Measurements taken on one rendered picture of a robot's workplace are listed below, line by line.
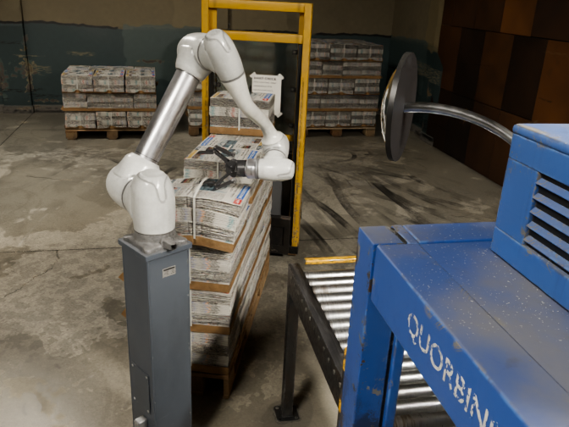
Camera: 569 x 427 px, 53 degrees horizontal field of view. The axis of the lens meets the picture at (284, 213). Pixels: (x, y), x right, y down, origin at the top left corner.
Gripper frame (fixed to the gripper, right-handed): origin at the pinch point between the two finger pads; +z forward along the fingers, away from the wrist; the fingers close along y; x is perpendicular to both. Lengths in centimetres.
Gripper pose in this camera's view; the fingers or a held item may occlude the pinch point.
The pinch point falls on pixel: (201, 167)
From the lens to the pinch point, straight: 255.9
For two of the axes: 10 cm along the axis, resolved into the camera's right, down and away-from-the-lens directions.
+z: -9.9, -0.4, 1.1
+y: 0.0, 9.3, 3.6
